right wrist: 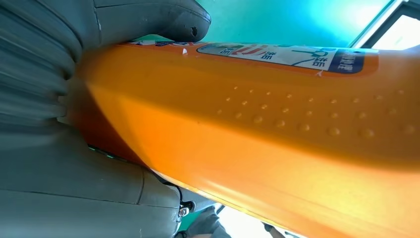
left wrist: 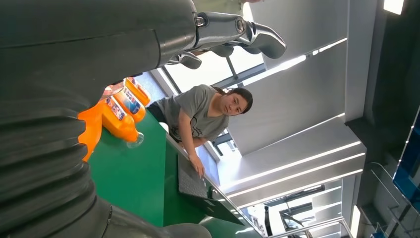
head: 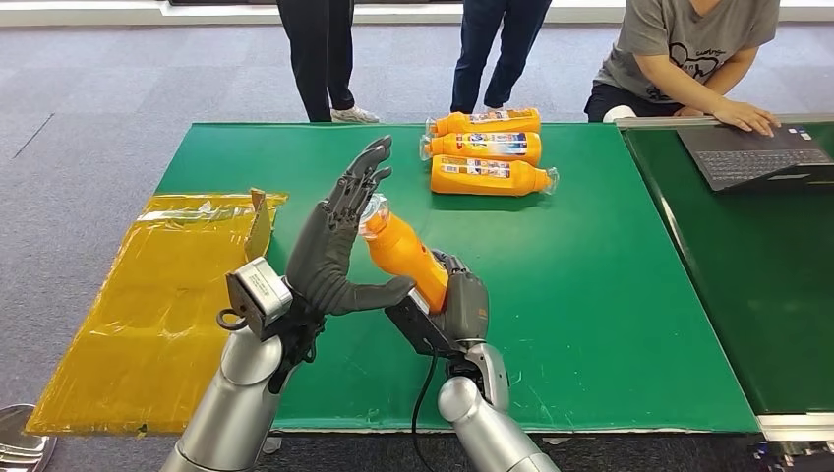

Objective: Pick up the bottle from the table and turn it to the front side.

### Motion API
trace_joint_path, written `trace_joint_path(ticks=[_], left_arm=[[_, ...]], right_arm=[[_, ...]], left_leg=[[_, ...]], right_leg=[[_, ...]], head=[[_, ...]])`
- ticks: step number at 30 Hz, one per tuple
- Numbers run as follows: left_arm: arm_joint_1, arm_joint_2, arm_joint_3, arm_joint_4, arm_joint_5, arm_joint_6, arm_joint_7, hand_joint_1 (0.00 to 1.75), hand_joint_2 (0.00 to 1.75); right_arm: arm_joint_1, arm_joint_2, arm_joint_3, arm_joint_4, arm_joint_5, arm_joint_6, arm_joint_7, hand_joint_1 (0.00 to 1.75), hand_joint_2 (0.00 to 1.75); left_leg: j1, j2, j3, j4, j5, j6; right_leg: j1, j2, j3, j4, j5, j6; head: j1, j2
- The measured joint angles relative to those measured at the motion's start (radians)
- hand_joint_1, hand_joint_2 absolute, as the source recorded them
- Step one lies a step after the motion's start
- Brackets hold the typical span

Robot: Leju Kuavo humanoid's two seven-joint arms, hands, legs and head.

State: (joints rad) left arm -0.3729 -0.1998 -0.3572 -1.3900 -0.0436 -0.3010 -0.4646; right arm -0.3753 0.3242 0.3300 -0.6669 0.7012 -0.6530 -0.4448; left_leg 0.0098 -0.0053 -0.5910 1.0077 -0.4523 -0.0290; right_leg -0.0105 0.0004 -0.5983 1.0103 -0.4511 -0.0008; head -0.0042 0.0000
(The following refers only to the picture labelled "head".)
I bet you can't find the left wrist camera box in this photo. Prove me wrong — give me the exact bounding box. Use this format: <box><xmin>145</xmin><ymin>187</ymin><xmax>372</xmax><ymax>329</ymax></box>
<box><xmin>224</xmin><ymin>256</ymin><xmax>294</xmax><ymax>342</ymax></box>

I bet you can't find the seated person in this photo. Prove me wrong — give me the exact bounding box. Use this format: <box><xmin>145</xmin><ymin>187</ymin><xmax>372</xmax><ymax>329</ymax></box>
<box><xmin>583</xmin><ymin>0</ymin><xmax>782</xmax><ymax>138</ymax></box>

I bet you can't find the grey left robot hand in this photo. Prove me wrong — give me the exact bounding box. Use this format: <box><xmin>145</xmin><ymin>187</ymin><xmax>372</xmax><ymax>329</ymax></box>
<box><xmin>284</xmin><ymin>135</ymin><xmax>417</xmax><ymax>319</ymax></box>

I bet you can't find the black camera cable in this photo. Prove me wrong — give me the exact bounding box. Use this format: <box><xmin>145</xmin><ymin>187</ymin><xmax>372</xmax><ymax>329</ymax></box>
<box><xmin>215</xmin><ymin>308</ymin><xmax>250</xmax><ymax>332</ymax></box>
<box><xmin>410</xmin><ymin>351</ymin><xmax>441</xmax><ymax>472</ymax></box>

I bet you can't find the aluminium table edge rail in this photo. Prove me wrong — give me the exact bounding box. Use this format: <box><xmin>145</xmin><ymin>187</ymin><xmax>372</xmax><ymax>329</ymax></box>
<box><xmin>755</xmin><ymin>411</ymin><xmax>834</xmax><ymax>443</ymax></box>
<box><xmin>614</xmin><ymin>113</ymin><xmax>834</xmax><ymax>130</ymax></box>

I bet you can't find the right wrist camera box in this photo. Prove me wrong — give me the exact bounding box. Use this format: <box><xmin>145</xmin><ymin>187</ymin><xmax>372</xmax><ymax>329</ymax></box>
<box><xmin>384</xmin><ymin>286</ymin><xmax>457</xmax><ymax>358</ymax></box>

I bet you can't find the black laptop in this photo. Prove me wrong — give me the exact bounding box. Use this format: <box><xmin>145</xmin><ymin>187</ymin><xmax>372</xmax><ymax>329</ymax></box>
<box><xmin>676</xmin><ymin>122</ymin><xmax>834</xmax><ymax>193</ymax></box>

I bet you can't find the black left camera cable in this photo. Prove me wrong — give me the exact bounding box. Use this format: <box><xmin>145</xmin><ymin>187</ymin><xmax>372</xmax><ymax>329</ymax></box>
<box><xmin>215</xmin><ymin>308</ymin><xmax>250</xmax><ymax>332</ymax></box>

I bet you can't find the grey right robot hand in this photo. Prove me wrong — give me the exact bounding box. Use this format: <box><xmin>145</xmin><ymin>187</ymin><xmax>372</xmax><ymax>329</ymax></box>
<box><xmin>426</xmin><ymin>249</ymin><xmax>491</xmax><ymax>346</ymax></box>

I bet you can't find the brown cardboard flap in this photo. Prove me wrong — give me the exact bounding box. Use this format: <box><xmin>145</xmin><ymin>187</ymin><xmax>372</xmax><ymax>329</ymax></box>
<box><xmin>244</xmin><ymin>188</ymin><xmax>273</xmax><ymax>262</ymax></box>

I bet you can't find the orange bottle with clear cap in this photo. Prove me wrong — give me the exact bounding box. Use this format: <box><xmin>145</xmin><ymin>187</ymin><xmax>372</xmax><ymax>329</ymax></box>
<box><xmin>358</xmin><ymin>193</ymin><xmax>450</xmax><ymax>316</ymax></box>
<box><xmin>430</xmin><ymin>154</ymin><xmax>561</xmax><ymax>198</ymax></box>
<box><xmin>418</xmin><ymin>131</ymin><xmax>543</xmax><ymax>167</ymax></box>
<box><xmin>424</xmin><ymin>107</ymin><xmax>542</xmax><ymax>138</ymax></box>

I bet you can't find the black right camera cable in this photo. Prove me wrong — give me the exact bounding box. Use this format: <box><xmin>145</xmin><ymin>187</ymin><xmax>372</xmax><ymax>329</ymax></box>
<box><xmin>410</xmin><ymin>351</ymin><xmax>441</xmax><ymax>472</ymax></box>

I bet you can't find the round silver metal base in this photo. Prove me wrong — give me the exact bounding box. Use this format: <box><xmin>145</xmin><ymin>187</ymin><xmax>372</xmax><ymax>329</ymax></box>
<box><xmin>0</xmin><ymin>403</ymin><xmax>59</xmax><ymax>472</ymax></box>

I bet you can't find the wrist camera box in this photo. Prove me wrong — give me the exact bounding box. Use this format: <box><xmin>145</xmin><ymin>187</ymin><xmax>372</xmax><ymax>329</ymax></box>
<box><xmin>224</xmin><ymin>256</ymin><xmax>294</xmax><ymax>342</ymax></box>
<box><xmin>384</xmin><ymin>286</ymin><xmax>457</xmax><ymax>358</ymax></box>

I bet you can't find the yellow plastic sheet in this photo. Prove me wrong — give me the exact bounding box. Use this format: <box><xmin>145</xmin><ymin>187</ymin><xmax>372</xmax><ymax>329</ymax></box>
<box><xmin>25</xmin><ymin>190</ymin><xmax>290</xmax><ymax>438</ymax></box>

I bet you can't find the standing person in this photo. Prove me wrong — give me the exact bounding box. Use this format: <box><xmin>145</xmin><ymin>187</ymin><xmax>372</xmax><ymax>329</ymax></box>
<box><xmin>449</xmin><ymin>0</ymin><xmax>554</xmax><ymax>116</ymax></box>
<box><xmin>276</xmin><ymin>0</ymin><xmax>382</xmax><ymax>125</ymax></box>

